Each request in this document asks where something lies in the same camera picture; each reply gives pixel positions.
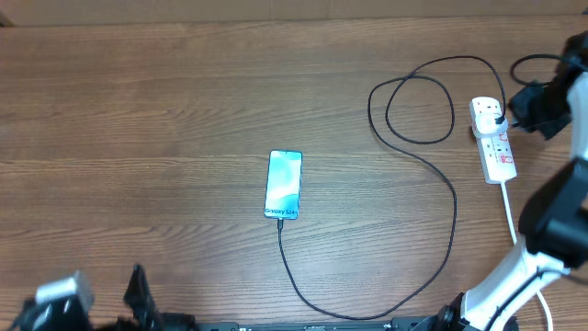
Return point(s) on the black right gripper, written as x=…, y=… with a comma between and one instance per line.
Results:
x=520, y=105

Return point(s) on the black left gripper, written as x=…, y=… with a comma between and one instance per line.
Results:
x=139, y=295

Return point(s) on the black Samsung smartphone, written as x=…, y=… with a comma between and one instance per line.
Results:
x=283, y=183

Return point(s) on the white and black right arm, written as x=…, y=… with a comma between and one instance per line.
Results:
x=553, y=223

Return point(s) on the white charger adapter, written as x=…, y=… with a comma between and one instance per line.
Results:
x=486, y=125

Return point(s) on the white power strip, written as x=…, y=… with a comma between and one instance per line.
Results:
x=497, y=162

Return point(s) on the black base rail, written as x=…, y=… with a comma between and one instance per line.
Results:
x=395, y=324

